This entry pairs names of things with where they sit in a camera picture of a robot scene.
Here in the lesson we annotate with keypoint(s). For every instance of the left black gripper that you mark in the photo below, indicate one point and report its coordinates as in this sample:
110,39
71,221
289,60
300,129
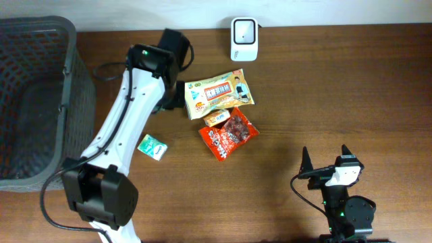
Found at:
173,100

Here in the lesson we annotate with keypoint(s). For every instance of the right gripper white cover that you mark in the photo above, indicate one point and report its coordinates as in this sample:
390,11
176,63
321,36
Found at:
306,164

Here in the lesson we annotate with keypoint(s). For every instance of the beige wet wipes pack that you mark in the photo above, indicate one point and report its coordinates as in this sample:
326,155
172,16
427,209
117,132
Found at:
220,92

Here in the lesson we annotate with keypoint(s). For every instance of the small orange packet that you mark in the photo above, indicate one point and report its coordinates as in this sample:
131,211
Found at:
216,117

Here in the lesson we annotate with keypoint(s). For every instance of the red snack bag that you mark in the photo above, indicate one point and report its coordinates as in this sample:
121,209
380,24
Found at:
235,132

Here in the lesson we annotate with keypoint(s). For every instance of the small green tissue pack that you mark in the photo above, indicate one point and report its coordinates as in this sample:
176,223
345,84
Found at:
152,147

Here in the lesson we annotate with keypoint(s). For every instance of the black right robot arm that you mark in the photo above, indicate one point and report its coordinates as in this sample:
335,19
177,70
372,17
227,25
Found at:
349,218

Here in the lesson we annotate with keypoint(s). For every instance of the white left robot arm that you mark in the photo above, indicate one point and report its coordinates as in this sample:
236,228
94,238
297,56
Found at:
96,185

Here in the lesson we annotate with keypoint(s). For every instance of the white barcode scanner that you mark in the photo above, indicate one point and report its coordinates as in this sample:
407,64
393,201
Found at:
244,39

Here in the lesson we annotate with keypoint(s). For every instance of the grey plastic mesh basket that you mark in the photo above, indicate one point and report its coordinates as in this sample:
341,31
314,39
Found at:
48,100

